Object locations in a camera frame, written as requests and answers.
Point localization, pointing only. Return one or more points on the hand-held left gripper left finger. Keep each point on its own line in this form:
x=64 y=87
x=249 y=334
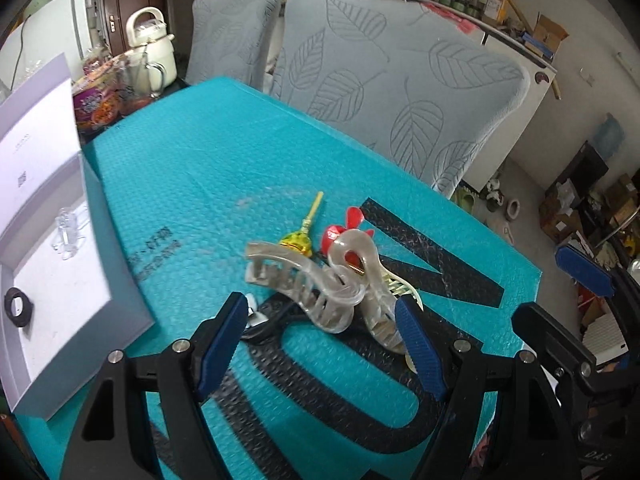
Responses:
x=220 y=350

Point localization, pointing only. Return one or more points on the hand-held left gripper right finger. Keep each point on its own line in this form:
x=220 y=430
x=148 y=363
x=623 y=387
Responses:
x=417 y=350

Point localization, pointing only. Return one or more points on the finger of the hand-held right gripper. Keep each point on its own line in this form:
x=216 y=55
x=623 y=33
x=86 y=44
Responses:
x=582 y=270
x=550 y=335

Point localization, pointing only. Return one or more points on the cream hair claw clip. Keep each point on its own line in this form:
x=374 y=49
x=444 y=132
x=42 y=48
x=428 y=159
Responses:
x=400 y=287

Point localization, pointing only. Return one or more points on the translucent hair claw clip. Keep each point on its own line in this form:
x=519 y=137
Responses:
x=320 y=305

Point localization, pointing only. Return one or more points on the yellow lollipop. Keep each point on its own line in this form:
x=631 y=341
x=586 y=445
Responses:
x=297 y=242

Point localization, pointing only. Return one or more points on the red lollipop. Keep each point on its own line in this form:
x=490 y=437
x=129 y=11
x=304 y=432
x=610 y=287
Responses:
x=330 y=237

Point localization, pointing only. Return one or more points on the white cardboard box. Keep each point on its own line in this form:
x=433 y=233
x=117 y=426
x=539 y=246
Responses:
x=60 y=285

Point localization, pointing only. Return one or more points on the small white object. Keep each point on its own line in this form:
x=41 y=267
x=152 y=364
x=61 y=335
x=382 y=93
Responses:
x=251 y=316

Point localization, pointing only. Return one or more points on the white ribbed panel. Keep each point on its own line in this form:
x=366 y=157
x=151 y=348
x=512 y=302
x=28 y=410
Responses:
x=605 y=340

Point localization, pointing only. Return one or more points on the pile of cardboard boxes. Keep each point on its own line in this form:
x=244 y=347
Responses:
x=585 y=195

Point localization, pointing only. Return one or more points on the tape roll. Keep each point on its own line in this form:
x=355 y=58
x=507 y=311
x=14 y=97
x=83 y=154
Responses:
x=507 y=210

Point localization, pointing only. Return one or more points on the green slippers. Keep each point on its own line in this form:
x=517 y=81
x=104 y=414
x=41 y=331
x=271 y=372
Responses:
x=464 y=199

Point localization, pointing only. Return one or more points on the blue plastic bag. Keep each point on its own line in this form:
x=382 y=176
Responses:
x=610 y=132

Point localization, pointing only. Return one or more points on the teal bubble mailer mat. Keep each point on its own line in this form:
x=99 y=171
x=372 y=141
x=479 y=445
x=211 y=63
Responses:
x=200 y=160

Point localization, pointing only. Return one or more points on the small clear hair clip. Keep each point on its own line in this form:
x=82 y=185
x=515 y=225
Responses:
x=67 y=232

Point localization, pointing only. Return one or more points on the open cardboard box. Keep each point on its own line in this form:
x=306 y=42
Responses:
x=547 y=35

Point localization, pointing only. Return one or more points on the wide grey leaf-pattern chair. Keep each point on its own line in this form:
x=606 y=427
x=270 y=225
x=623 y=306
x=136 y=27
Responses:
x=400 y=85

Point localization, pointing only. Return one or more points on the purple snack packet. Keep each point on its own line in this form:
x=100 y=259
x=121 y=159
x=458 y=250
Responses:
x=95 y=105

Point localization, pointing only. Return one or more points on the glass pitcher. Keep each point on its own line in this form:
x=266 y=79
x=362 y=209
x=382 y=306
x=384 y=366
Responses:
x=135 y=77

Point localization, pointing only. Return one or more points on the narrow grey leaf-pattern chair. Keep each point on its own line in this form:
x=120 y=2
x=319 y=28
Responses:
x=225 y=35

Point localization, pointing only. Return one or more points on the cream electric kettle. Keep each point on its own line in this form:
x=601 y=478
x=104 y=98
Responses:
x=150 y=30

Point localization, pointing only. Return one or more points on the white refrigerator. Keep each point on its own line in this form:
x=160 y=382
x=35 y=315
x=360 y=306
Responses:
x=50 y=35

